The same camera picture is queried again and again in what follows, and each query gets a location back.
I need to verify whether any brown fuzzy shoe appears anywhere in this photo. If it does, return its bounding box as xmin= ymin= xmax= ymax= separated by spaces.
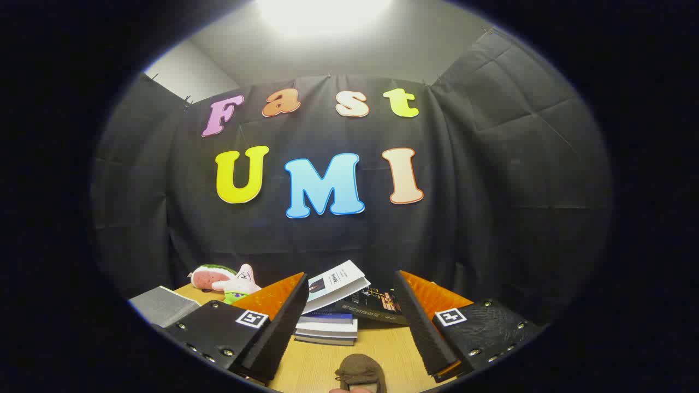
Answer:
xmin=334 ymin=354 xmax=387 ymax=393

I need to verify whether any large ceiling light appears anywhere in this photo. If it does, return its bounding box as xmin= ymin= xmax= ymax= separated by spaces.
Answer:
xmin=256 ymin=0 xmax=395 ymax=36

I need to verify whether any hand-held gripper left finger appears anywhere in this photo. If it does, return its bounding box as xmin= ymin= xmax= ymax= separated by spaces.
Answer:
xmin=156 ymin=271 xmax=310 ymax=385

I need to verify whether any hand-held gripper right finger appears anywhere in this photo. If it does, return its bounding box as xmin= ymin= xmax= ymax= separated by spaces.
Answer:
xmin=393 ymin=270 xmax=548 ymax=383

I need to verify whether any pink starfish plush toy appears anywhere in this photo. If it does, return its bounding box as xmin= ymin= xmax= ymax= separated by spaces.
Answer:
xmin=213 ymin=264 xmax=262 ymax=304

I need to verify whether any black backdrop cloth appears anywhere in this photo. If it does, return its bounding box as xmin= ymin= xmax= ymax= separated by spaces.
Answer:
xmin=90 ymin=27 xmax=612 ymax=328

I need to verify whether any white book with sky cover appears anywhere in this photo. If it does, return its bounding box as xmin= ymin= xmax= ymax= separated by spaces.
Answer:
xmin=303 ymin=260 xmax=371 ymax=315

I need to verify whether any dark cover thick book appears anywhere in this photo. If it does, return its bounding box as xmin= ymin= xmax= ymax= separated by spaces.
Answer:
xmin=294 ymin=334 xmax=356 ymax=347

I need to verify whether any white cover thick book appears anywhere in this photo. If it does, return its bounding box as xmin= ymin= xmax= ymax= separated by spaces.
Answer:
xmin=295 ymin=319 xmax=359 ymax=340

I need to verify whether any blue cover book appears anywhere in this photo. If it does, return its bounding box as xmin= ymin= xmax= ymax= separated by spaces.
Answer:
xmin=299 ymin=312 xmax=353 ymax=324

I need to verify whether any watermelon slice plush toy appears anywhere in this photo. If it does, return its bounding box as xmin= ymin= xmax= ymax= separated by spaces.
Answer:
xmin=188 ymin=264 xmax=238 ymax=291

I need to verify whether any grey fabric storage box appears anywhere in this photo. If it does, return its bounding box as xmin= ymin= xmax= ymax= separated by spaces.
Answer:
xmin=128 ymin=285 xmax=200 ymax=329

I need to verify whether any black leaning book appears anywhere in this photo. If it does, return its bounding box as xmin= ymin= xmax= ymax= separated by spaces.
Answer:
xmin=333 ymin=287 xmax=410 ymax=326

